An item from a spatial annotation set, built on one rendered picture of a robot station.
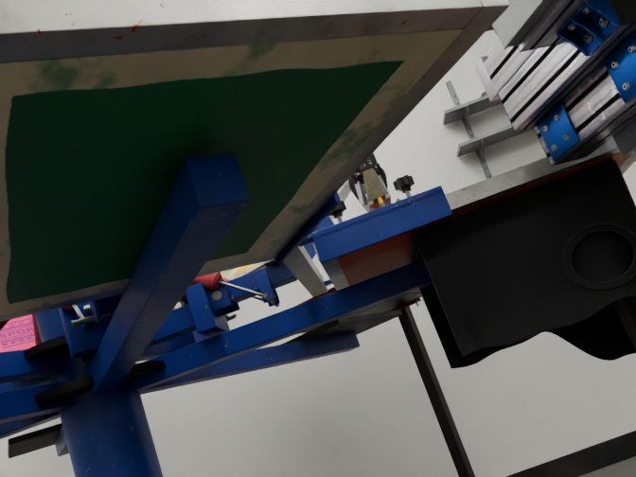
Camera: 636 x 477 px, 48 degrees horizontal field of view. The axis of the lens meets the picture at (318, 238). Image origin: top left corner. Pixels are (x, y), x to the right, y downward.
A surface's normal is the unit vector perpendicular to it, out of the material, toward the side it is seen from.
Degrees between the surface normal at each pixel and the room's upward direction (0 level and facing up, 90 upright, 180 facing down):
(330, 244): 90
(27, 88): 180
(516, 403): 90
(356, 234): 90
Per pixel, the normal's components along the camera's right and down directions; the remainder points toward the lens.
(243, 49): 0.33, 0.91
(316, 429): -0.11, -0.22
